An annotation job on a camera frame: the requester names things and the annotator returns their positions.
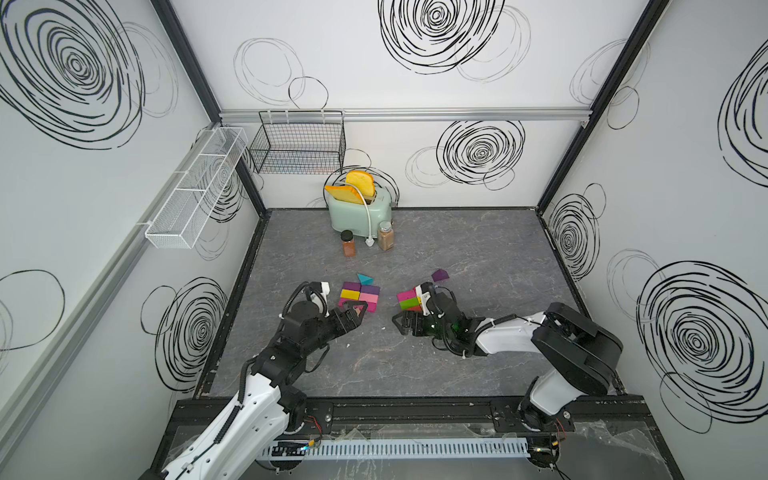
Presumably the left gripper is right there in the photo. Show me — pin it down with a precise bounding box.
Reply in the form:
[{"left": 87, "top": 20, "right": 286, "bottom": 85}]
[{"left": 300, "top": 300, "right": 366, "bottom": 359}]

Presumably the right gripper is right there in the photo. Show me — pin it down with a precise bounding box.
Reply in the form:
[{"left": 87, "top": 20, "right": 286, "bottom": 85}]
[{"left": 391, "top": 310, "right": 454, "bottom": 344}]

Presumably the yellow block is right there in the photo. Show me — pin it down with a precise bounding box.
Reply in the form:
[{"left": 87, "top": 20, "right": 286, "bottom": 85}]
[{"left": 340, "top": 289, "right": 360, "bottom": 300}]

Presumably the green block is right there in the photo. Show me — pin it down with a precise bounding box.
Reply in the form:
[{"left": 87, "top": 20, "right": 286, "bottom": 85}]
[{"left": 399, "top": 297, "right": 421, "bottom": 311}]

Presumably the light pink block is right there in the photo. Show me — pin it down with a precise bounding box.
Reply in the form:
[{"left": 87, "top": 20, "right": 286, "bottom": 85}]
[{"left": 359, "top": 292, "right": 379, "bottom": 304}]

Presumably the magenta block bottom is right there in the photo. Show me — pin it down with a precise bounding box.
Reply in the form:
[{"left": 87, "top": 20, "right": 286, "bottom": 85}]
[{"left": 397, "top": 289, "right": 417, "bottom": 302}]

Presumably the teal triangle block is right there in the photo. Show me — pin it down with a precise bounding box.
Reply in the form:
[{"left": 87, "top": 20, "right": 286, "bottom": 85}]
[{"left": 357, "top": 274, "right": 374, "bottom": 286}]

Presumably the brown spice jar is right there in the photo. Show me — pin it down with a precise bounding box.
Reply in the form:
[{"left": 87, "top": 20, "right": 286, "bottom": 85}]
[{"left": 340, "top": 230, "right": 356, "bottom": 258}]

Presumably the beige spice jar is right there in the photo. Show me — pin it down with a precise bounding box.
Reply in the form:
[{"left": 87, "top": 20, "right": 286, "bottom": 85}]
[{"left": 377, "top": 221, "right": 394, "bottom": 251}]

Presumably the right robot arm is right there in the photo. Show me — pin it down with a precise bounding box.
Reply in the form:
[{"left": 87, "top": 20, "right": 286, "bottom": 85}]
[{"left": 392, "top": 282, "right": 623, "bottom": 431}]

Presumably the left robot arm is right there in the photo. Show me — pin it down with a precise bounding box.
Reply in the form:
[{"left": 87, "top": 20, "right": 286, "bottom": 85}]
[{"left": 141, "top": 300, "right": 367, "bottom": 479}]

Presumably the mint green toaster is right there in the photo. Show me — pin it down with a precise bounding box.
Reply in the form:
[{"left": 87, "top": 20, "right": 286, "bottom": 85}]
[{"left": 325, "top": 189, "right": 392, "bottom": 239}]

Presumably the yellow toast slice front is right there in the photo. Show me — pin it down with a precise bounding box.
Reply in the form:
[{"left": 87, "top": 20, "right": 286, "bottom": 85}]
[{"left": 324, "top": 185, "right": 365, "bottom": 205}]

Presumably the yellow toast slice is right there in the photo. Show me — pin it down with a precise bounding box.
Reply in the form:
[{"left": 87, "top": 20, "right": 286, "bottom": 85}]
[
  {"left": 345, "top": 170, "right": 376, "bottom": 201},
  {"left": 324, "top": 185, "right": 365, "bottom": 205}
]

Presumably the yellow toast slice back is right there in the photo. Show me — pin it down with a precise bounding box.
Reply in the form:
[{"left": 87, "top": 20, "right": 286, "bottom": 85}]
[{"left": 345, "top": 170, "right": 376, "bottom": 201}]

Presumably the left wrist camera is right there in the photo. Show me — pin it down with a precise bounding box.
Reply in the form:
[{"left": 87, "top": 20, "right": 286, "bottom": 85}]
[{"left": 313, "top": 281, "right": 330, "bottom": 307}]

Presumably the white toaster cable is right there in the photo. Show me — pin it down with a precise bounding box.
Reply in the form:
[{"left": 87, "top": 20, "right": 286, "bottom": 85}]
[{"left": 350, "top": 182, "right": 376, "bottom": 247}]

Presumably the grey slotted cable duct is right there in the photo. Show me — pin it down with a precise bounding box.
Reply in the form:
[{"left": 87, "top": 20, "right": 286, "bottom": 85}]
[{"left": 257, "top": 438, "right": 530, "bottom": 461}]

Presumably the black wire basket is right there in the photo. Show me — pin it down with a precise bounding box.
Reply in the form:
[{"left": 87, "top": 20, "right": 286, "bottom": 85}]
[{"left": 249, "top": 110, "right": 346, "bottom": 175}]

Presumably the white wire shelf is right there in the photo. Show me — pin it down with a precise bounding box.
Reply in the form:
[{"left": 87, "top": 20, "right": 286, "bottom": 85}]
[{"left": 145, "top": 126, "right": 247, "bottom": 249}]

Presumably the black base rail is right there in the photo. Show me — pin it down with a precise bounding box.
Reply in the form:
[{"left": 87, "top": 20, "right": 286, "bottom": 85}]
[{"left": 173, "top": 395, "right": 652, "bottom": 436}]

